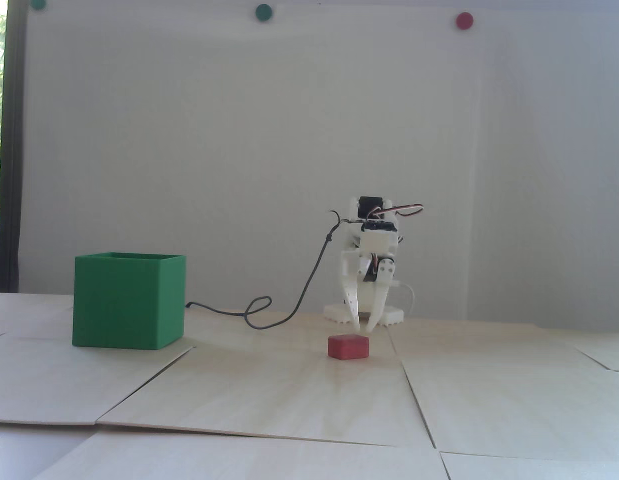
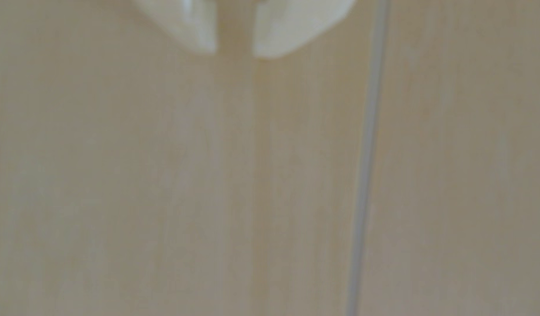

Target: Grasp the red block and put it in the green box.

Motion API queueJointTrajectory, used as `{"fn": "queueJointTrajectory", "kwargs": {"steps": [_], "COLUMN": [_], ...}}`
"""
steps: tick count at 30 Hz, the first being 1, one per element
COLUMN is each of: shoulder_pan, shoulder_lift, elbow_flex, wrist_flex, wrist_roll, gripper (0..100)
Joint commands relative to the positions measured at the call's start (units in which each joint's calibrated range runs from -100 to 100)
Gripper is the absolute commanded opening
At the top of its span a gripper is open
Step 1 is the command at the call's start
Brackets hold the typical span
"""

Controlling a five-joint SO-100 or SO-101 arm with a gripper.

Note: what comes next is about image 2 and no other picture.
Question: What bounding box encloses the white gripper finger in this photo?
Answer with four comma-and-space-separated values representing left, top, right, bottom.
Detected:
132, 0, 219, 55
252, 0, 357, 60

